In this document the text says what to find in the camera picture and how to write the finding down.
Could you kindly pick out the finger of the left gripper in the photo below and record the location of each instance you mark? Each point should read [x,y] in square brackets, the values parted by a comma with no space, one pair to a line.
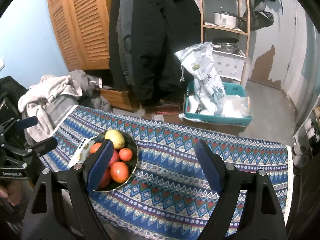
[20,150]
[11,126]

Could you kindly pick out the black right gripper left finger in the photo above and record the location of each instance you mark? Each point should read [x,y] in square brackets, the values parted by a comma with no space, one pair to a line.
[60,207]

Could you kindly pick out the small orange tangerine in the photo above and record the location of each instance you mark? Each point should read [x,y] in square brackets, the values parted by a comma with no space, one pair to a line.
[95,147]

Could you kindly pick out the pink red apple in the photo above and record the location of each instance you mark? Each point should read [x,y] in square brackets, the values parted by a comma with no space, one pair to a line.
[115,158]

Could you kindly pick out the orange round fruit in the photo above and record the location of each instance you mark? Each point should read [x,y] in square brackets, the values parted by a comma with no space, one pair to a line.
[119,172]

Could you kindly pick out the yellow green mango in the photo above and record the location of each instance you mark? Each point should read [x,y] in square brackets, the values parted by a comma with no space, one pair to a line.
[116,137]

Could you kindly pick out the orange persimmon fruit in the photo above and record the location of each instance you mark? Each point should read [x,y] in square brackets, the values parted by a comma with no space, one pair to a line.
[125,154]

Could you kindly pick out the person's left hand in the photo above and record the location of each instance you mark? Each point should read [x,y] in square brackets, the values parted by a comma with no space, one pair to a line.
[12,193]

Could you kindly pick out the grey white clothes pile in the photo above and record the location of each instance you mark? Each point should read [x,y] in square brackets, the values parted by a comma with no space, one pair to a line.
[54,96]

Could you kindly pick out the dark woven fruit bowl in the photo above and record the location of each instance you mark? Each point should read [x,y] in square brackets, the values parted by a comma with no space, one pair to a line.
[110,159]

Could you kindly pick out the small wooden drawer box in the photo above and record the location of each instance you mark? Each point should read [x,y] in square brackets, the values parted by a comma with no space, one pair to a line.
[121,100]

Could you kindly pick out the white shoe rack shelf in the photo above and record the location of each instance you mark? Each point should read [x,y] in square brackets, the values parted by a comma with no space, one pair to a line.
[306,145]

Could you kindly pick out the blue patterned tablecloth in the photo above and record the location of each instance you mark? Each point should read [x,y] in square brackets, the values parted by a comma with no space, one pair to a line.
[168,196]

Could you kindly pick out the white rice bag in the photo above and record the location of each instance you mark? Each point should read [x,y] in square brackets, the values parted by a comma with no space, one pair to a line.
[198,61]

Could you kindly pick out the teal storage box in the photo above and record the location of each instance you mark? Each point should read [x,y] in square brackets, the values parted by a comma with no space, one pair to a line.
[233,109]

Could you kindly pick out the wooden louvered wardrobe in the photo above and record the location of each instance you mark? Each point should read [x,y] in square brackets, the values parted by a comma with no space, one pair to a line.
[81,29]

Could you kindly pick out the white patterned cabinet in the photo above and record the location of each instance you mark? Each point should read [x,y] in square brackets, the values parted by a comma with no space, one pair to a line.
[229,65]

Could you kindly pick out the black hanging jacket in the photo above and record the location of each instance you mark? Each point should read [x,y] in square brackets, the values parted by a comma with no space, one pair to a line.
[144,37]

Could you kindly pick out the steel pot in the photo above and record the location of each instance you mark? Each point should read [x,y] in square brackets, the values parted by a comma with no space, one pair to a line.
[226,44]

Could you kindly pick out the wooden shelf rack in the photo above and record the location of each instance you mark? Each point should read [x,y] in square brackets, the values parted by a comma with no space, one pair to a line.
[237,8]

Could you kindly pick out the white cooking pot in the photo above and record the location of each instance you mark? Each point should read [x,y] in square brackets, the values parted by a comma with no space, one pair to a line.
[225,19]

